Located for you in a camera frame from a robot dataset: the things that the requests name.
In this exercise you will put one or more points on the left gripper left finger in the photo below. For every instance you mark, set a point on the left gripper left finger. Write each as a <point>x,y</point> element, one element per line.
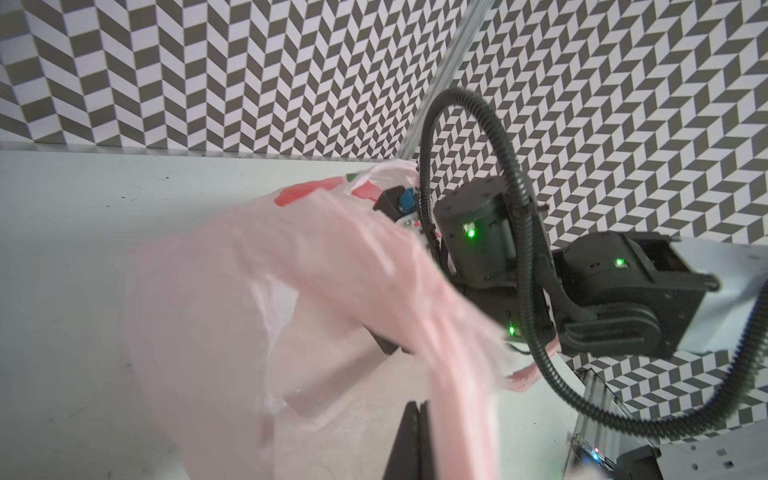
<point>404,459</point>

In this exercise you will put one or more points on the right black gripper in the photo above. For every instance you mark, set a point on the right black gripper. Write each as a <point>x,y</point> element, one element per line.
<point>477,254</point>

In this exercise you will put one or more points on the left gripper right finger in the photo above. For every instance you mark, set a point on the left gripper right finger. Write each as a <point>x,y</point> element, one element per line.
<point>426,460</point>

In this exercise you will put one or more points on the pink plastic bag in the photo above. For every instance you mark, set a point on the pink plastic bag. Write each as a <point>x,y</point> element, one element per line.
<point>282,339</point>

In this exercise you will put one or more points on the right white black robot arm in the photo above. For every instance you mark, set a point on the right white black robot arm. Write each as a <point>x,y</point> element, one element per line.
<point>606,293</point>

